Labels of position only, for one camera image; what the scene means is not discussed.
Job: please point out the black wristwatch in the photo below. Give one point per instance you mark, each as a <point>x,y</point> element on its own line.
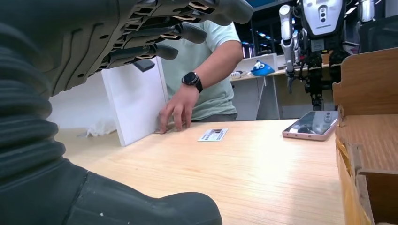
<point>191,79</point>

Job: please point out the crumpled white plastic bag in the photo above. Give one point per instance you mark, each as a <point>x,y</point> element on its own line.
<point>99,129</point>

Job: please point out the white photo ID card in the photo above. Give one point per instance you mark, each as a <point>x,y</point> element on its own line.
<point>213,135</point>

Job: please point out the humanoid robot on stand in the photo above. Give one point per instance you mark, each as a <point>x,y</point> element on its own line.
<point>323,18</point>

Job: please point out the white open box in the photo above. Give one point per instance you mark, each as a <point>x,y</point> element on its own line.
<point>245,62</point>

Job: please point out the pink smartphone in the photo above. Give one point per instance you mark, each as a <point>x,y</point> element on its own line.
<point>311,125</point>

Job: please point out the wooden compartment box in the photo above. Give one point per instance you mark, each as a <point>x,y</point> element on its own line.
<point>370,139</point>

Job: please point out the person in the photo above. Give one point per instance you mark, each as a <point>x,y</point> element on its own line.
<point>214,99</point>

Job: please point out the wooden top side table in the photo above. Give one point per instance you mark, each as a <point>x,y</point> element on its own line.
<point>267,102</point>

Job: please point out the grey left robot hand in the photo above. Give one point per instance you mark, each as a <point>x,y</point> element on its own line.
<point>77,31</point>

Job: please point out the white sloped stand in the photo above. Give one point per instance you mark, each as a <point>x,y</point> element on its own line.
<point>136,102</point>

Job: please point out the blue bag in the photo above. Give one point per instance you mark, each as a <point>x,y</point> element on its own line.
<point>262,70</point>

